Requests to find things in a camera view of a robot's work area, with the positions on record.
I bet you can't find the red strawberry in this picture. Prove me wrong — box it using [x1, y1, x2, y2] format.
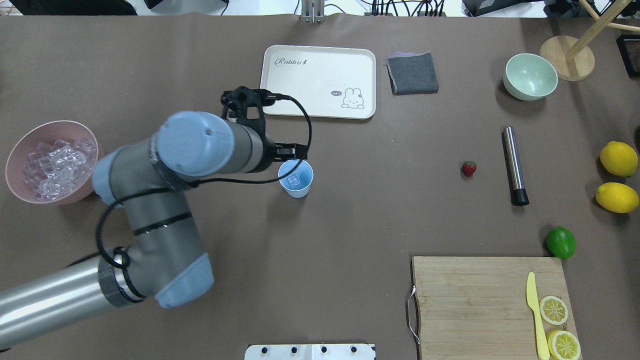
[461, 161, 478, 178]

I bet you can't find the pile of clear ice cubes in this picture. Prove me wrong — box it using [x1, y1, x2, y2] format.
[22, 137, 98, 202]

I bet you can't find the light blue plastic cup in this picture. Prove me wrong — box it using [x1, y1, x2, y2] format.
[278, 159, 314, 199]

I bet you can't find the aluminium frame post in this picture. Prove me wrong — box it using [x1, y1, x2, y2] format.
[299, 0, 326, 24]

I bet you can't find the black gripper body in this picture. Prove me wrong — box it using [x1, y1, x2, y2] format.
[257, 132, 277, 173]

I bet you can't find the lemon half slice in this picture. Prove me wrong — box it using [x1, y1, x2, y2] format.
[547, 330, 582, 360]
[539, 295, 569, 326]

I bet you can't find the wooden cutting board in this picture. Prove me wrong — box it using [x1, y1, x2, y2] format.
[411, 256, 578, 360]

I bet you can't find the green lime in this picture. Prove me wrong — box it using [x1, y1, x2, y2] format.
[545, 226, 577, 260]

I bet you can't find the lower lemon half slice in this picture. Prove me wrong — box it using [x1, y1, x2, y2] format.
[547, 330, 582, 360]

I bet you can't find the pink bowl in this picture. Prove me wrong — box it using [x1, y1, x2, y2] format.
[5, 120, 103, 206]

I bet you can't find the grey folded cloth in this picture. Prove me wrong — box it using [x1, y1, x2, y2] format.
[385, 51, 440, 96]

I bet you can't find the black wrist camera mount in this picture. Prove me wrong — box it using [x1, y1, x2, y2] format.
[221, 86, 291, 138]

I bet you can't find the cream rabbit tray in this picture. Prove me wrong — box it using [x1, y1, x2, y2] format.
[260, 44, 377, 120]

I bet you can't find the whole yellow lemon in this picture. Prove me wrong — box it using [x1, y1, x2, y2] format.
[595, 182, 640, 214]
[599, 141, 639, 178]

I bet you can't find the wooden mug tree stand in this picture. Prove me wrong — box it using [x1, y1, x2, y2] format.
[540, 0, 640, 82]

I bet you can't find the mint green bowl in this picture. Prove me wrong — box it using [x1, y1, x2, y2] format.
[502, 53, 559, 101]

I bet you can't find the upper lemon half slice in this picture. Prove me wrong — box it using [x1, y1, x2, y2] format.
[539, 295, 569, 326]

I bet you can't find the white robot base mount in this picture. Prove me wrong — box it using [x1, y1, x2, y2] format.
[244, 342, 377, 360]

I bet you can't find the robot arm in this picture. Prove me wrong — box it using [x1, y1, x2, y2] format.
[1, 111, 310, 351]

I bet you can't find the yellow plastic knife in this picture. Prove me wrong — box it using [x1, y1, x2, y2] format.
[525, 272, 551, 360]

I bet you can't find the steel muddler black tip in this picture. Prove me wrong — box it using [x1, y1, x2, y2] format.
[502, 126, 530, 207]

